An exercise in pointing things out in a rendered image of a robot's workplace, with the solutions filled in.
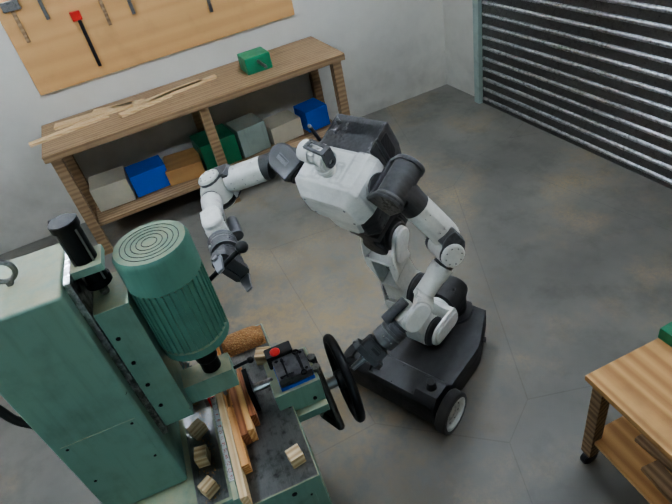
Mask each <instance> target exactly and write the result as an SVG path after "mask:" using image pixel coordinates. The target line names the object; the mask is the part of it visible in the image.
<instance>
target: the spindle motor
mask: <svg viewBox="0 0 672 504"><path fill-rule="evenodd" d="M112 263H113V265H114V267H115V269H116V270H117V272H118V274H119V275H120V277H121V279H122V281H123V282H124V284H125V286H126V288H127V289H128V291H129V292H130V294H131V296H132V298H133V299H134V301H135V303H136V305H137V306H138V308H139V310H140V312H141V313H142V315H143V317H144V318H145V320H146V322H147V324H148V325H149V327H150V329H151V331H152V332H153V334H154V336H155V338H156V339H157V341H158V343H159V344H160V346H161V348H162V350H163V352H164V353H165V355H166V356H167V357H169V358H170V359H172V360H175V361H181V362H186V361H193V360H197V359H200V358H202V357H204V356H206V355H208V354H210V353H211V352H213V351H214V350H216V349H217V348H218V347H219V346H220V345H221V344H222V343H223V341H224V340H225V338H226V336H227V334H228V331H229V321H228V319H227V317H226V314H225V312H224V310H223V308H222V305H221V303H220V301H219V299H218V296H217V294H216V292H215V290H214V287H213V285H212V283H211V280H210V278H209V276H208V274H207V271H206V269H205V267H204V265H203V262H202V260H201V258H200V255H199V253H198V251H197V249H196V246H195V244H194V242H193V240H192V237H191V235H190V233H189V230H188V229H187V228H186V227H185V226H184V225H182V224H181V223H179V222H177V221H173V220H160V221H154V222H150V223H147V224H144V225H142V226H140V227H137V228H136V229H134V230H132V231H130V232H129V233H127V234H126V235H125V236H124V237H122V238H121V239H120V240H119V241H118V243H117V244H116V245H115V247H114V249H113V254H112Z"/></svg>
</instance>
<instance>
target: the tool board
mask: <svg viewBox="0 0 672 504"><path fill-rule="evenodd" d="M292 15H295V12H294V8H293V3H292V0H0V22H1V24H2V26H3V28H4V29H5V31H6V33H7V35H8V37H9V38H10V40H11V42H12V44H13V46H14V48H15V49H16V51H17V53H18V55H19V57H20V59H21V60H22V62H23V64H24V66H25V68H26V70H27V71H28V73H29V75H30V77H31V79H32V80H33V82H34V84H35V86H36V88H37V90H38V91H39V93H40V95H41V96H42V95H45V94H48V93H51V92H54V91H57V90H60V89H64V88H67V87H70V86H73V85H76V84H79V83H82V82H85V81H89V80H92V79H95V78H98V77H101V76H104V75H107V74H110V73H114V72H117V71H120V70H123V69H126V68H129V67H132V66H135V65H139V64H142V63H145V62H148V61H151V60H154V59H157V58H160V57H164V56H167V55H170V54H173V53H176V52H179V51H182V50H185V49H189V48H192V47H195V46H198V45H201V44H204V43H207V42H211V41H214V40H217V39H220V38H223V37H226V36H229V35H232V34H236V33H239V32H242V31H245V30H248V29H251V28H254V27H257V26H261V25H264V24H267V23H270V22H273V21H276V20H279V19H282V18H286V17H289V16H292Z"/></svg>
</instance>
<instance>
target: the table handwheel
mask: <svg viewBox="0 0 672 504"><path fill-rule="evenodd" d="M323 344H324V348H325V351H326V355H327V358H328V360H329V363H330V366H331V369H332V371H333V376H331V377H328V378H326V382H327V384H328V386H329V389H330V390H331V389H333V388H335V387H337V386H338V387H339V389H340V391H341V393H342V396H343V398H344V400H345V402H346V404H347V406H348V408H349V410H350V412H351V414H352V416H353V417H354V419H355V420H356V421H357V422H359V423H361V422H363V421H364V420H365V417H366V415H365V410H364V406H363V402H362V399H361V396H360V393H359V390H358V387H357V385H356V382H355V380H354V377H353V375H352V372H351V370H350V368H349V365H348V363H347V361H346V359H345V356H344V354H343V352H342V350H341V348H340V347H339V345H338V343H337V341H336V340H335V338H334V337H333V336H332V335H331V334H325V335H324V337H323Z"/></svg>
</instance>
